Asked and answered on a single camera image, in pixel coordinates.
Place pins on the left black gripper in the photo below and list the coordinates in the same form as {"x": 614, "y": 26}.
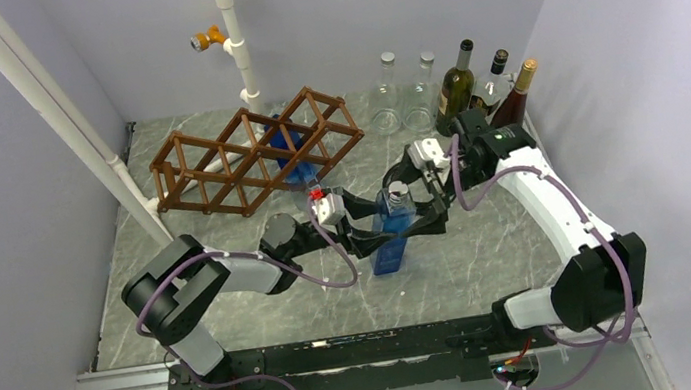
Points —
{"x": 359, "y": 242}

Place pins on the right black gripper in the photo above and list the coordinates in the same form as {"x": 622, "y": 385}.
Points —
{"x": 434, "y": 221}

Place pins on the blue labelled clear bottle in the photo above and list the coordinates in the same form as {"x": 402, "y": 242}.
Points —
{"x": 395, "y": 213}

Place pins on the clear glass bottle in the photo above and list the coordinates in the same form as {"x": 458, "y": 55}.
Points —
{"x": 385, "y": 114}
{"x": 417, "y": 97}

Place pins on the dark bottle gold foil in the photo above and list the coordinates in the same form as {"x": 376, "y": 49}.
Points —
{"x": 512, "y": 110}

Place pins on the olive green bottle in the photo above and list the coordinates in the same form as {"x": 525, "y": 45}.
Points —
{"x": 456, "y": 89}

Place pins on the clear bottle black cap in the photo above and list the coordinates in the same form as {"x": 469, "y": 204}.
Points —
{"x": 492, "y": 87}

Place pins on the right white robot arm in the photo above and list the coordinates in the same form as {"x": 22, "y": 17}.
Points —
{"x": 603, "y": 270}

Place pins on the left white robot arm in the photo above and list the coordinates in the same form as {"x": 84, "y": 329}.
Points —
{"x": 173, "y": 292}

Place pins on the brown wooden wine rack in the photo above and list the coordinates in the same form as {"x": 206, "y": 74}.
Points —
{"x": 253, "y": 155}

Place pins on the orange pipe fitting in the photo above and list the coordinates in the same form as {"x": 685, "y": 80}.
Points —
{"x": 213, "y": 36}

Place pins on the white pvc pipe stand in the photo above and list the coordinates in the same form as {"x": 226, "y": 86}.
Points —
{"x": 235, "y": 45}

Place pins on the white diagonal pole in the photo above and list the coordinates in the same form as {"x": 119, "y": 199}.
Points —
{"x": 32, "y": 80}

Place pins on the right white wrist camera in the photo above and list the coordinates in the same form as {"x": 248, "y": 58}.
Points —
{"x": 428, "y": 151}

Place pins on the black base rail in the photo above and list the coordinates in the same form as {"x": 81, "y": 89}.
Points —
{"x": 463, "y": 349}

